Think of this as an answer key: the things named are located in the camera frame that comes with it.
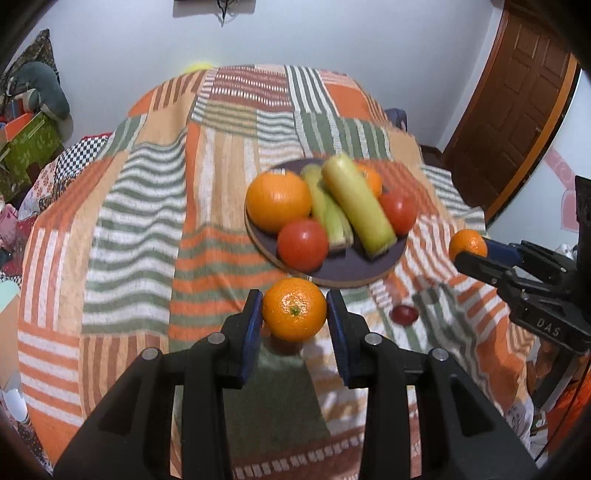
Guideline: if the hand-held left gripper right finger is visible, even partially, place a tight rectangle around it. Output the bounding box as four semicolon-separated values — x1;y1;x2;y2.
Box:
325;288;541;480

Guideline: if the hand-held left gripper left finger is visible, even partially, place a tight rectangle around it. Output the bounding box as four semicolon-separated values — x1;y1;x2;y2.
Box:
53;288;264;480

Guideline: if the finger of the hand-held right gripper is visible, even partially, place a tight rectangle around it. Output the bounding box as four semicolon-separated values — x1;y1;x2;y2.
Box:
454;251;525;298
482;237;580;289

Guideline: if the small mandarin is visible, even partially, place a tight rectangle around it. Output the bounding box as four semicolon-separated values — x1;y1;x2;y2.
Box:
449;229;488;260
262;277;328;343
355;161;384;199

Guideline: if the purple round plate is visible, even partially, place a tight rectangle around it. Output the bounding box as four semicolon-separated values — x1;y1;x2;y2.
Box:
244;157;409;289

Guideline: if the red tomato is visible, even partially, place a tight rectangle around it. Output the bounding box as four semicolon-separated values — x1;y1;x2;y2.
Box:
379;190;419;237
277;219;330;273

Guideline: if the greenish corn cob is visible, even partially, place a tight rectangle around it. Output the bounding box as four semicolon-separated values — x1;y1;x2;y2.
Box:
301;165;355;250

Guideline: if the yellow corn cob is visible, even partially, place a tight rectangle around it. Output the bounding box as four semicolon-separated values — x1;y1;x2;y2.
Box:
322;154;398;256

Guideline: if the large orange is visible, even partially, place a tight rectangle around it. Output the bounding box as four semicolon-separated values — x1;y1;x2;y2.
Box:
245;171;313;234

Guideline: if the dark red jujube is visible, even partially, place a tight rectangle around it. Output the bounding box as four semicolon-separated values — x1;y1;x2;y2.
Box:
389;305;420;324

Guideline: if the white heart-print wardrobe door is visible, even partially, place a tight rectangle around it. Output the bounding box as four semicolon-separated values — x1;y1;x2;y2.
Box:
489;65;591;259

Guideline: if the brown wooden door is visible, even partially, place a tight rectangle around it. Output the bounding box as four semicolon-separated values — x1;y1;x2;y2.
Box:
443;0;583;222

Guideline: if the striped patchwork blanket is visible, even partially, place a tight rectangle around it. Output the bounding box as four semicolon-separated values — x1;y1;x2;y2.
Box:
16;65;541;480

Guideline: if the light green bowl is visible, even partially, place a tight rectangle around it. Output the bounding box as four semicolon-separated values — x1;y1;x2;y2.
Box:
0;281;21;319

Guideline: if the white bowl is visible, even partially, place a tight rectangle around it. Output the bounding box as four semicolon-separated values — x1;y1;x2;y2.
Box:
0;385;31;423

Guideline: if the checkered floral quilt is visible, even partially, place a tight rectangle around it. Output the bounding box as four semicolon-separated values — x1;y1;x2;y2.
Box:
0;133;116;296

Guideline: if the green storage box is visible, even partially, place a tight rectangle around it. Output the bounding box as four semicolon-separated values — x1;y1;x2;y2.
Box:
0;113;65;204

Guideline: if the grey plush cushion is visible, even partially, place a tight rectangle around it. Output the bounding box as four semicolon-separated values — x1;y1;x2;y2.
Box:
9;62;71;121

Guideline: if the patterned dark bag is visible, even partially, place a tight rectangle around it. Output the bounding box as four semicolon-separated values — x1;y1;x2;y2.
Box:
0;28;61;97

